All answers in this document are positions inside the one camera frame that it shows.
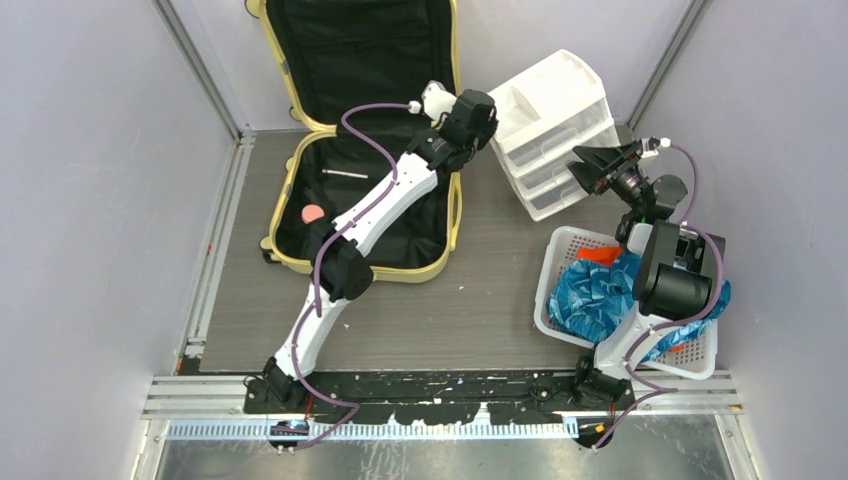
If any white divided organizer tray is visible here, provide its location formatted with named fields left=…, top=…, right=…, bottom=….
left=489, top=49, right=619, bottom=222

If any silver pen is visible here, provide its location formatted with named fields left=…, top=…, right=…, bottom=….
left=322, top=169, right=369, bottom=179

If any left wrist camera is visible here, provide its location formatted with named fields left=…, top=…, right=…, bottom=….
left=406, top=80, right=457, bottom=123

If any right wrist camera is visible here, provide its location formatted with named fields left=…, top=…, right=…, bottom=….
left=640, top=137, right=671, bottom=160

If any clear bottle pink cap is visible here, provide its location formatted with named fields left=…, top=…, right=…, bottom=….
left=300, top=204, right=326, bottom=225

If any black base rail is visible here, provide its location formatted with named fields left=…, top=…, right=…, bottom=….
left=242, top=370, right=635, bottom=426

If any white perforated plastic basket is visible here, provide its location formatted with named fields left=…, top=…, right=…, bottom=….
left=534, top=224, right=731, bottom=380

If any slotted metal cable duct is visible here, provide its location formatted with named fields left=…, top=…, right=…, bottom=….
left=164, top=417, right=579, bottom=441

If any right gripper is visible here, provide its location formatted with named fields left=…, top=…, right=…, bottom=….
left=564, top=140, right=649, bottom=214

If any blue patterned garment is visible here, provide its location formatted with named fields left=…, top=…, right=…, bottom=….
left=546, top=251, right=733, bottom=364

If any orange garment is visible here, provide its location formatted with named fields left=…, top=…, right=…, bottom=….
left=576, top=246, right=626, bottom=267

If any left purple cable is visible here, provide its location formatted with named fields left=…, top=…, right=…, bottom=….
left=290, top=101, right=424, bottom=453

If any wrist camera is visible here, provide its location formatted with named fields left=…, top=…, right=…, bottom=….
left=406, top=80, right=457, bottom=123
left=640, top=137, right=671, bottom=160

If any yellow hard-shell suitcase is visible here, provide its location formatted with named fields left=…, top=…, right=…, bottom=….
left=246, top=0, right=459, bottom=274

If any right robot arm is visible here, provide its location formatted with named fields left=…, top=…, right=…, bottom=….
left=569, top=137, right=724, bottom=410

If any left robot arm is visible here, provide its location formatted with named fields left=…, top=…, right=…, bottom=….
left=263, top=81, right=498, bottom=413

